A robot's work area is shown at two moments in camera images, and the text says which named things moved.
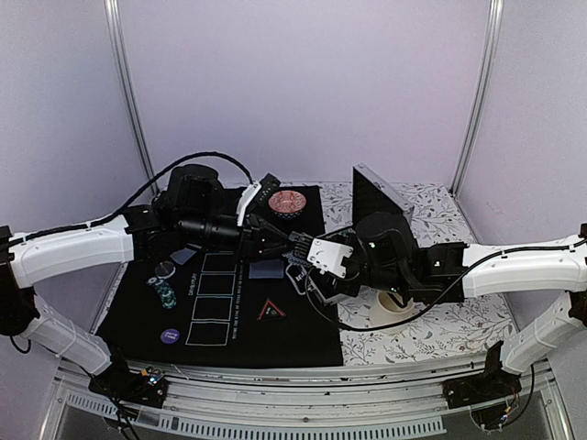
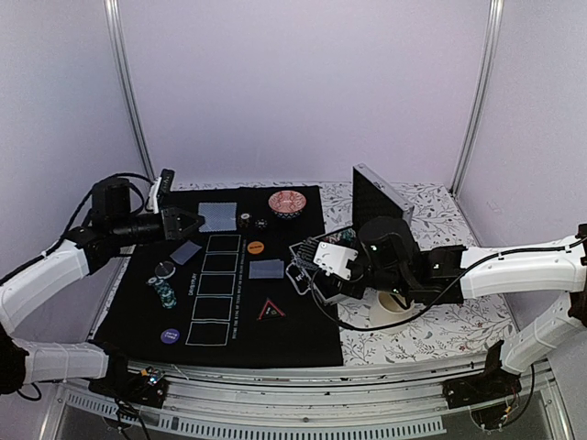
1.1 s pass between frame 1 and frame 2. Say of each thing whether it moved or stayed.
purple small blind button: stayed
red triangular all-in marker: stayed
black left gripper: moved
